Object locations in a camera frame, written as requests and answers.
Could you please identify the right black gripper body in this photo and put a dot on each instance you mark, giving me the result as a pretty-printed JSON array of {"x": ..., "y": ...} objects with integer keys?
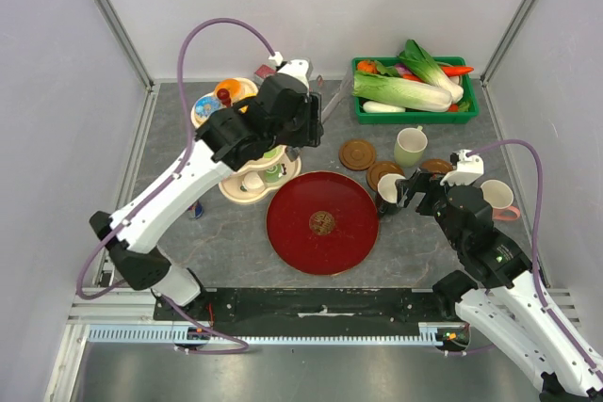
[{"x": 432, "y": 203}]

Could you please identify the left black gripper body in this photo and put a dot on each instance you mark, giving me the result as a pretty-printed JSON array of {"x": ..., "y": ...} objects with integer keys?
[{"x": 306, "y": 130}]

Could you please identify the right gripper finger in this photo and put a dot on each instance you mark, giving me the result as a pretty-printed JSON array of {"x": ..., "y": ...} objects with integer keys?
[
  {"x": 404, "y": 192},
  {"x": 421, "y": 179}
]

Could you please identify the black and white mug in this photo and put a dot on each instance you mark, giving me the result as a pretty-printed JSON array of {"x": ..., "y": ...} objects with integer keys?
[{"x": 385, "y": 200}]

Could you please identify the metal tongs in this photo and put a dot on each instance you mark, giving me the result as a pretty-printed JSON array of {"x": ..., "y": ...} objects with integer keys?
[{"x": 344, "y": 91}]

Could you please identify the light green mug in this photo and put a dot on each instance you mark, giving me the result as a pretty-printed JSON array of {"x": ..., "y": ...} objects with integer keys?
[{"x": 410, "y": 145}]

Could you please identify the green swirl roll cake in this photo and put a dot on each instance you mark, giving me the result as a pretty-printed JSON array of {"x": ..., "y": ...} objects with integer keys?
[{"x": 275, "y": 173}]

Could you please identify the orange donut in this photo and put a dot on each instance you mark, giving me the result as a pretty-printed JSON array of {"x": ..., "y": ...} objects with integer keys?
[{"x": 230, "y": 88}]

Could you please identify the white cake slice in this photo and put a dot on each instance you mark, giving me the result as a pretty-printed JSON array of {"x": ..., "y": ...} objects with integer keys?
[{"x": 252, "y": 182}]

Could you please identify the blue donut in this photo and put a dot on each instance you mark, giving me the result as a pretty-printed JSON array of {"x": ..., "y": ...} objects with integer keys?
[{"x": 206, "y": 106}]

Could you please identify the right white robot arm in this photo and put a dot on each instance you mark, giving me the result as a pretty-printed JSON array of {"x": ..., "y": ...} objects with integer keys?
[{"x": 498, "y": 292}]

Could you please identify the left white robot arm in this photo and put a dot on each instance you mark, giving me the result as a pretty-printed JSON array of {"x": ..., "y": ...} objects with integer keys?
[{"x": 221, "y": 146}]

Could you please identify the brown wooden coaster right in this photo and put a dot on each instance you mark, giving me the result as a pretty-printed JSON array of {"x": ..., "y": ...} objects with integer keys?
[{"x": 438, "y": 166}]

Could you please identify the brown wooden coaster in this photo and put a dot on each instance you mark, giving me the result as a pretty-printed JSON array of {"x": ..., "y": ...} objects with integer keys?
[
  {"x": 438, "y": 166},
  {"x": 380, "y": 168},
  {"x": 357, "y": 154}
]

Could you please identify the brown wooden coaster middle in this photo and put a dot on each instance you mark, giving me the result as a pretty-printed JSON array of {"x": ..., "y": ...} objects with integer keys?
[{"x": 380, "y": 168}]

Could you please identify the pink mug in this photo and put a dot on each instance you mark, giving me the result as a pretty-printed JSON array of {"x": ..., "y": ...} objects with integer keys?
[{"x": 500, "y": 196}]

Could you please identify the red rectangular box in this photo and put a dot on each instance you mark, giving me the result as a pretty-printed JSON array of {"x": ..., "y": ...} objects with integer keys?
[{"x": 262, "y": 73}]

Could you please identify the cream three-tier dessert stand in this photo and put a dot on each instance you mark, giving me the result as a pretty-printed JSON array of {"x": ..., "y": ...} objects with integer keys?
[{"x": 230, "y": 187}]

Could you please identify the brown wooden coaster left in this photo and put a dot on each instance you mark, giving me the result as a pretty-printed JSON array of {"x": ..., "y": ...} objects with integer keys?
[{"x": 357, "y": 154}]

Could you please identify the white radish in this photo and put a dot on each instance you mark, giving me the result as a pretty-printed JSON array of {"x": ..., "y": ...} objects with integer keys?
[{"x": 378, "y": 108}]

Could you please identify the green plastic basket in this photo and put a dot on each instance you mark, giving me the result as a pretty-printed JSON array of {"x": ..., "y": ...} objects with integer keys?
[{"x": 415, "y": 116}]

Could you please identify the orange pumpkin toy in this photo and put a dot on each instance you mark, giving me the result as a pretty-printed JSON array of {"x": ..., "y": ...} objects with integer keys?
[{"x": 368, "y": 66}]

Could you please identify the red round tray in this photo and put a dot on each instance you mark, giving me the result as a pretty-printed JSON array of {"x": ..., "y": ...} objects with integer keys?
[{"x": 322, "y": 223}]

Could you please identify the napa cabbage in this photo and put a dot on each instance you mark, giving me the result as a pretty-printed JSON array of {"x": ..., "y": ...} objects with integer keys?
[{"x": 400, "y": 92}]

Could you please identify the purple onion toy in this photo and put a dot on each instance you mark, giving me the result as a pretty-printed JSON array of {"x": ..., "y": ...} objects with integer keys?
[{"x": 402, "y": 70}]

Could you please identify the red chili pepper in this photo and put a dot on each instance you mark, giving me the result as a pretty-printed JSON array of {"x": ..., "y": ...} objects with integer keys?
[{"x": 456, "y": 70}]

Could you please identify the bok choy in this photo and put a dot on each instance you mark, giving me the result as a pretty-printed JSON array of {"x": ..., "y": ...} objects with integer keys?
[{"x": 422, "y": 64}]

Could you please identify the red bull can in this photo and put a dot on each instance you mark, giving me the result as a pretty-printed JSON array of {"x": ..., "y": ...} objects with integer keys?
[{"x": 196, "y": 210}]

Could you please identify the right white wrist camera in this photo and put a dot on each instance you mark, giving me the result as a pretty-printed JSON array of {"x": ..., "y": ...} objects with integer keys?
[{"x": 467, "y": 169}]

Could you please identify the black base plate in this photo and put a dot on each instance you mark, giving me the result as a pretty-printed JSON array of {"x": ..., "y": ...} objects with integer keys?
[{"x": 318, "y": 312}]

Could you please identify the white slotted cable duct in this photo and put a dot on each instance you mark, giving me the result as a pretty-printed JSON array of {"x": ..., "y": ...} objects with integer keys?
[{"x": 428, "y": 334}]

